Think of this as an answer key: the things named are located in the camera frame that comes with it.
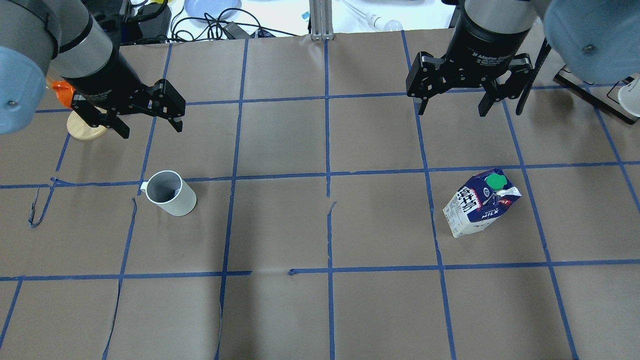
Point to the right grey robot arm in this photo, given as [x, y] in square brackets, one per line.
[597, 39]

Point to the black power adapter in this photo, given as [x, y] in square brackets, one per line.
[233, 31]

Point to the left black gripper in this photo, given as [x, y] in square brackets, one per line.
[106, 79]

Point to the light bulb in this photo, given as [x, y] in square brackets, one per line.
[375, 21]

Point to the aluminium frame post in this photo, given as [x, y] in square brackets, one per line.
[321, 20]

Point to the blue plate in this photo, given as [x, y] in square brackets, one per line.
[215, 8]

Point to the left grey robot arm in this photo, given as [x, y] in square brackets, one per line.
[39, 35]

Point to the white mug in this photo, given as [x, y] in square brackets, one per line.
[170, 192]

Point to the black flat stand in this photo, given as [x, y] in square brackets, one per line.
[603, 96]

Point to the orange plastic cup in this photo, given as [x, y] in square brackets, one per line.
[64, 92]

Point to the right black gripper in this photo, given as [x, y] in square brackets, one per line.
[484, 45]

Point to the blue white milk carton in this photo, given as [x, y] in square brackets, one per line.
[481, 200]

